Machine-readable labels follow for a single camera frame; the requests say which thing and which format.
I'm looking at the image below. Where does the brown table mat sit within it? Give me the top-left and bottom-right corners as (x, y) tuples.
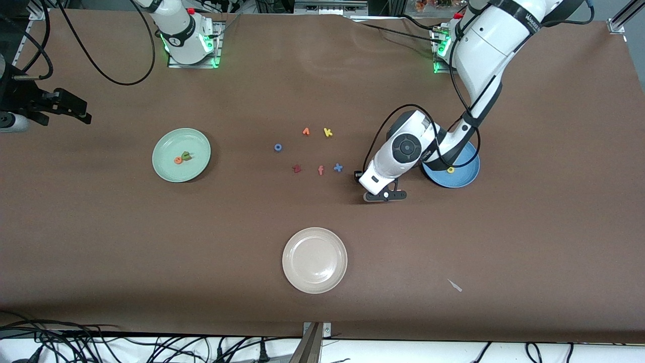
(0, 8), (645, 343)

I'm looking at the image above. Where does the light green plate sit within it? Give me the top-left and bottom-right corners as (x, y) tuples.
(152, 128), (212, 183)

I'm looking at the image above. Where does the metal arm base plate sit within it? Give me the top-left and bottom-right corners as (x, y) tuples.
(432, 25), (487, 76)
(168, 20), (224, 69)

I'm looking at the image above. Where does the beige plate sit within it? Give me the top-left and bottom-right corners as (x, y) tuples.
(282, 227), (348, 294)

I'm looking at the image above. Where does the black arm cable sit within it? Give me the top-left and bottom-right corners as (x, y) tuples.
(57, 0), (156, 86)
(362, 0), (482, 174)

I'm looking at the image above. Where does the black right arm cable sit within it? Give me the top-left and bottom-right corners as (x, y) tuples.
(57, 0), (156, 86)

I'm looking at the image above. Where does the aluminium frame post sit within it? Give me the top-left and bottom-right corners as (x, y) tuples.
(290, 322), (333, 363)

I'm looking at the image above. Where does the black cable tangle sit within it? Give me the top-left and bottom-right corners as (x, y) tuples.
(0, 313), (303, 363)

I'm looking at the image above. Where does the thin black table cable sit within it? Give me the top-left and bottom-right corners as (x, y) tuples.
(348, 15), (444, 46)

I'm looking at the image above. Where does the blue plate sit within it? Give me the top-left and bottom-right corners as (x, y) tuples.
(422, 141), (481, 189)

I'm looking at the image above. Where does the grey power strip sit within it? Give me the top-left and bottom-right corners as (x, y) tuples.
(294, 0), (369, 16)

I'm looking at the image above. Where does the aluminium frame rail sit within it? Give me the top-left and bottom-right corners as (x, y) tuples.
(10, 0), (51, 61)
(607, 0), (645, 35)

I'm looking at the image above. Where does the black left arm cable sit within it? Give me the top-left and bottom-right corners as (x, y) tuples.
(362, 0), (482, 174)

